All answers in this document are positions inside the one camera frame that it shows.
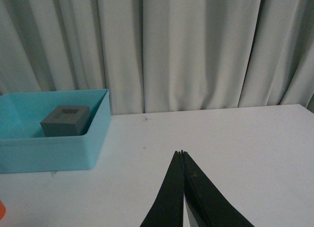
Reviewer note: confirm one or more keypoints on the orange cylinder with white numbers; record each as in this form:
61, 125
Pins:
2, 210

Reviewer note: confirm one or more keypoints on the white pleated curtain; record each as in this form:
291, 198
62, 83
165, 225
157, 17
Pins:
162, 55

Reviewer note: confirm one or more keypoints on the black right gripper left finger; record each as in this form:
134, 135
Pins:
167, 209

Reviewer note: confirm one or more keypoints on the light blue plastic box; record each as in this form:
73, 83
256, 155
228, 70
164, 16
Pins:
25, 148

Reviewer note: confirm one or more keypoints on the gray cube with L slot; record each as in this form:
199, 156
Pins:
67, 120

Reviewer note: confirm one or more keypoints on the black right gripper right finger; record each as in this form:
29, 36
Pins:
207, 202

